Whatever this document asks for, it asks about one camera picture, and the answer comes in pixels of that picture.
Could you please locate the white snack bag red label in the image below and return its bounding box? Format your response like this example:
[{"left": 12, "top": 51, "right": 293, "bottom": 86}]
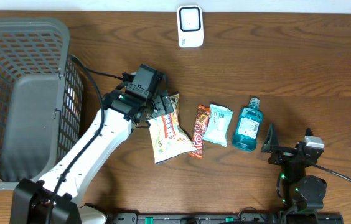
[{"left": 149, "top": 93, "right": 196, "bottom": 164}]

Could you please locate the white barcode scanner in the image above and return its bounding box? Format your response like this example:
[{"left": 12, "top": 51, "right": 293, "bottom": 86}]
[{"left": 176, "top": 5, "right": 204, "bottom": 48}]

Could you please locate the brown chocolate bar wrapper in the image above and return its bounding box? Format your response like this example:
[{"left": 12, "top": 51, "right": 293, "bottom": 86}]
[{"left": 189, "top": 105, "right": 211, "bottom": 159}]

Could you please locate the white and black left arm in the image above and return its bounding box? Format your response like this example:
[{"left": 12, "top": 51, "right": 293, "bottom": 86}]
[{"left": 10, "top": 65, "right": 173, "bottom": 223}]

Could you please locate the blue mouthwash bottle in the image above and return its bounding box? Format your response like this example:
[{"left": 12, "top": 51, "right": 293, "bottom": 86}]
[{"left": 232, "top": 98, "right": 263, "bottom": 152}]

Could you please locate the grey plastic shopping basket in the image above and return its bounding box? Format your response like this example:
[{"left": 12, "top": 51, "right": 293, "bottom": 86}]
[{"left": 0, "top": 18, "right": 83, "bottom": 190}]

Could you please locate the teal wet wipes pack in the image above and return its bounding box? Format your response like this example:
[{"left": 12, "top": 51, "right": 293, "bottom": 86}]
[{"left": 203, "top": 104, "right": 233, "bottom": 147}]

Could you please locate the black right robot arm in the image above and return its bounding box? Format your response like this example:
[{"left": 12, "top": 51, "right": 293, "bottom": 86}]
[{"left": 261, "top": 124, "right": 327, "bottom": 212}]

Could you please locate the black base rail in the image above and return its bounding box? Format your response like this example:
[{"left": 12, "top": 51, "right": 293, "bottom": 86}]
[{"left": 106, "top": 213, "right": 344, "bottom": 224}]

